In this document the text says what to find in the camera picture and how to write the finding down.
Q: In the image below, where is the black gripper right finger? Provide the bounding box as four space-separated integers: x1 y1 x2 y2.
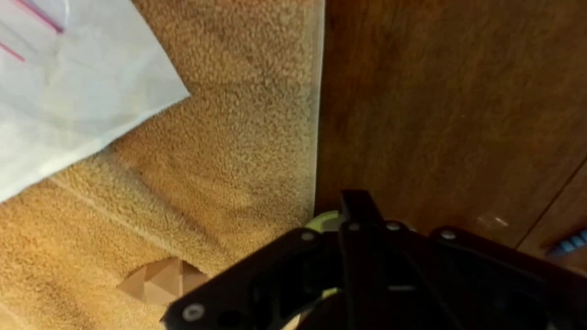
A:
338 188 587 330

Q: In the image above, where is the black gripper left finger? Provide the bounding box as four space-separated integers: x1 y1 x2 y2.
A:
162 227 345 330

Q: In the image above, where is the yellow green tennis ball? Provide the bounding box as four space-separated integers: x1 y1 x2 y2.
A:
303 209 345 234

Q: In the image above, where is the light wooden block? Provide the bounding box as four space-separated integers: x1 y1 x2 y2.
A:
116 254 209 309

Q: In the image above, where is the orange towel with objects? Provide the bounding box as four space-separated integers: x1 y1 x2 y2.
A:
0 0 327 330

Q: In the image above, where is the white cloth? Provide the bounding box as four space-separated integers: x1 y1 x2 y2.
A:
0 0 193 205

